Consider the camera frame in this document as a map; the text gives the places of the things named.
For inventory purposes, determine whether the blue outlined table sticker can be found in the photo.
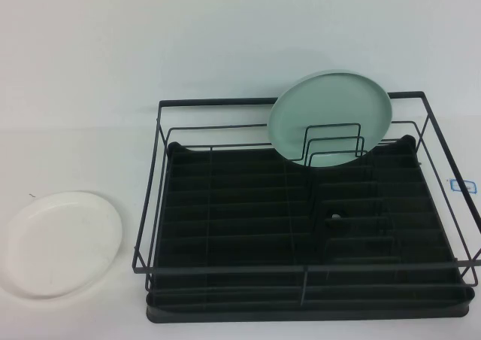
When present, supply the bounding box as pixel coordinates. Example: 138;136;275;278
446;177;478;195

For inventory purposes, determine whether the black wire dish rack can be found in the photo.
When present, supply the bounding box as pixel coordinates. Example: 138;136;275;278
133;90;481;295

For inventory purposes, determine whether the pale green round plate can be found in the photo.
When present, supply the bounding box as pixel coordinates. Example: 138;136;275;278
267;70;394;168

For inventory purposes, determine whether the black plastic drip tray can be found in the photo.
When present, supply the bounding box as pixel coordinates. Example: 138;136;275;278
144;136;476;323

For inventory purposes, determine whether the white round plate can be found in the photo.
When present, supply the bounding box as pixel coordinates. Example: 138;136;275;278
0;190;124;300

